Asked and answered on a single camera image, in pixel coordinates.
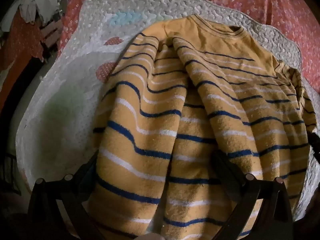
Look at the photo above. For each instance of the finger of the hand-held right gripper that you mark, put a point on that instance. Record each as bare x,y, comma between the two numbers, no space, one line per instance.
315,142

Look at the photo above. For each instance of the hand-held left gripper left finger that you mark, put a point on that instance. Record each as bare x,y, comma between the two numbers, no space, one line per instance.
83,180

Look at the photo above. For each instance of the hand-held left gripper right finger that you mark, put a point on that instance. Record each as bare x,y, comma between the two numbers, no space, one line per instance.
228,170

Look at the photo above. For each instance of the yellow striped sweater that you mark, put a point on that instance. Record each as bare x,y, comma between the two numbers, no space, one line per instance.
190,110

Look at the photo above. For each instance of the white quilted heart mat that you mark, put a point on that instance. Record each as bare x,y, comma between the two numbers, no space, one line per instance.
82,62

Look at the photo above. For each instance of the red floral bedsheet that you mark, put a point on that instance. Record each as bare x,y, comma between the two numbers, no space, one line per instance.
275,7

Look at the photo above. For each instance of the orange dotted cloth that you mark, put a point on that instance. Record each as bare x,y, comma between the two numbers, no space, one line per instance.
22,37

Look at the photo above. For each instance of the white cloth pile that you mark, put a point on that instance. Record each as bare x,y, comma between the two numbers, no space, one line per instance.
37,2

